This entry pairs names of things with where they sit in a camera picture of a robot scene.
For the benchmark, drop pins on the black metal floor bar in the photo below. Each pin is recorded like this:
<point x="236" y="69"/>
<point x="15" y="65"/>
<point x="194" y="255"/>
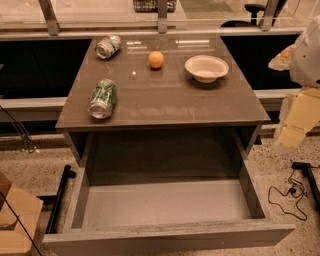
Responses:
<point x="56" y="200"/>

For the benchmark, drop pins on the black stand base right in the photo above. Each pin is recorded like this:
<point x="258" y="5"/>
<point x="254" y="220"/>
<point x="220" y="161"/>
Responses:
<point x="307" y="171"/>

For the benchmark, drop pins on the white paper bowl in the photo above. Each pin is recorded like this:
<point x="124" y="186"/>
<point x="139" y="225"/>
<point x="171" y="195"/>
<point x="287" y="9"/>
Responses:
<point x="206" y="69"/>

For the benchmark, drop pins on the checkered basket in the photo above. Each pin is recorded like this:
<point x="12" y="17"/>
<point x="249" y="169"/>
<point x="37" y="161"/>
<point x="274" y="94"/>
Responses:
<point x="152" y="5"/>

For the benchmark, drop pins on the orange fruit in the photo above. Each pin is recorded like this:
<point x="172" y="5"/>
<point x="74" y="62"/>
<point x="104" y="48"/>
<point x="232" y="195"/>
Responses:
<point x="156" y="59"/>

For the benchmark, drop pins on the cardboard box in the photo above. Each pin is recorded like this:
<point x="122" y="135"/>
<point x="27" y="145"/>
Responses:
<point x="19" y="215"/>

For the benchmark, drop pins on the black office chair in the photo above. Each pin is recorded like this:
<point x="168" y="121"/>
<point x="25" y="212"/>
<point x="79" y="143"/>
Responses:
<point x="262" y="16"/>

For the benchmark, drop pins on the open grey top drawer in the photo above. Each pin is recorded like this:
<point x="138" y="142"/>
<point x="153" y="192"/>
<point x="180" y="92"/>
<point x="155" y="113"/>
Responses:
<point x="161" y="191"/>

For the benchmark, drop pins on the white green soda can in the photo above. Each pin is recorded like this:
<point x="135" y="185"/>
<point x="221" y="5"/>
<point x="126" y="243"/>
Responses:
<point x="108" y="46"/>

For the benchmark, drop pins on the grey cabinet with countertop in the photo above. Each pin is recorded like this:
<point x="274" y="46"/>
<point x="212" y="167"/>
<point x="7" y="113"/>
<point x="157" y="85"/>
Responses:
<point x="164" y="97"/>

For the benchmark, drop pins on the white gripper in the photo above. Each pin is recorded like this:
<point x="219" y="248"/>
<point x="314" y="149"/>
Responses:
<point x="307" y="61"/>

